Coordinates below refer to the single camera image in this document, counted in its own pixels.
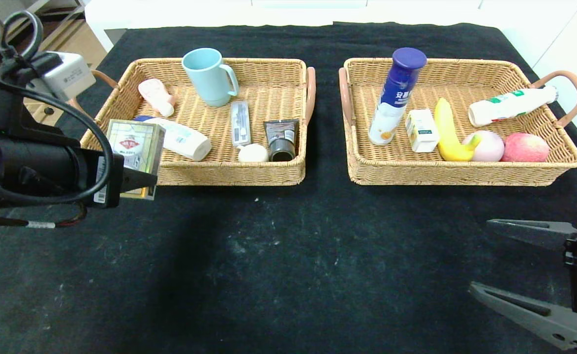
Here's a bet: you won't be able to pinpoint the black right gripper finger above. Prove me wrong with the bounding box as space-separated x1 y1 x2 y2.
468 280 577 351
486 218 577 251

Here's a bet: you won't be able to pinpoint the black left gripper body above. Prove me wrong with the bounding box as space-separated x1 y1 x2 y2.
25 140 124 209

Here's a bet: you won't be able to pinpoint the gold playing card box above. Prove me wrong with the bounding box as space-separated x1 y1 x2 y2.
106 119 166 201

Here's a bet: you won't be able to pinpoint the pale pink egg-shaped ball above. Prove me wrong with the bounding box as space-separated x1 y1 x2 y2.
462 130 506 162

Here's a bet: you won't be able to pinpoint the grey toothbrush travel case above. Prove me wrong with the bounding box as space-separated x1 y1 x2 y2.
230 100 252 149

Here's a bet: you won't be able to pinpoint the small beige cup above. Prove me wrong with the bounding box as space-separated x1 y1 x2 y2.
238 143 269 163

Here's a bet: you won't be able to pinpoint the yellow banana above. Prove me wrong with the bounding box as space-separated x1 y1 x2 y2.
434 97 482 162

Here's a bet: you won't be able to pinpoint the black face wash tube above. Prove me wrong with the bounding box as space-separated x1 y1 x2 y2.
263 118 300 162

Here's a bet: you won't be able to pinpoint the small white drink carton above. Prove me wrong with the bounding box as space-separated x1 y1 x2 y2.
405 109 440 153

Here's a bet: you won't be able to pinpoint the white bottle dark blue cap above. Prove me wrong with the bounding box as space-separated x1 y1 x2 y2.
368 47 427 146

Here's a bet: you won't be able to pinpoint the white lotion bottle blue cap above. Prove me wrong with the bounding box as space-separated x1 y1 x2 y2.
133 115 213 162

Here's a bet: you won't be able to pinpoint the red peach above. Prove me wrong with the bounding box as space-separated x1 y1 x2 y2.
502 132 550 163

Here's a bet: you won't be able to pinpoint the small pink bottle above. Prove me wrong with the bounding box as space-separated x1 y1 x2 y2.
137 79 176 118

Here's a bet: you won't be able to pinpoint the beige metal rack with wheels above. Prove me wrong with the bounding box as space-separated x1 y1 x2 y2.
23 98 65 126

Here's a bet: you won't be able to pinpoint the light blue mug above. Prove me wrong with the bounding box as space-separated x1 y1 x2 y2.
181 48 240 108

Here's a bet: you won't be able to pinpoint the white drink bottle green label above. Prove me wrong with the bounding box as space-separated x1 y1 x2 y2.
468 86 558 127

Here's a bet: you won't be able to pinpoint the black table cloth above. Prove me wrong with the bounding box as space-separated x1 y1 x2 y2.
0 22 577 354

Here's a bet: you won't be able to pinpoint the grey metal shelf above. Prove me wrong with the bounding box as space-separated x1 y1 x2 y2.
3 0 87 52

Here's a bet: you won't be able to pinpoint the black left camera cable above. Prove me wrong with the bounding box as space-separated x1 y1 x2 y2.
0 10 115 207

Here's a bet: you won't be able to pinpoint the thin red black wire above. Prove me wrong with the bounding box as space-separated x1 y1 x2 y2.
0 203 88 230

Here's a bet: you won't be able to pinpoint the woven wicker basket pink handles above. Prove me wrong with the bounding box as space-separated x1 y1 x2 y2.
338 58 577 186
67 58 316 186

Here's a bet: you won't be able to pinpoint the black left camera mount bracket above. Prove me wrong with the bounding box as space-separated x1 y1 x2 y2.
0 54 80 148

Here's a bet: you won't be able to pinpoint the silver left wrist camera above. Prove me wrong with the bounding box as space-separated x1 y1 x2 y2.
39 51 97 103

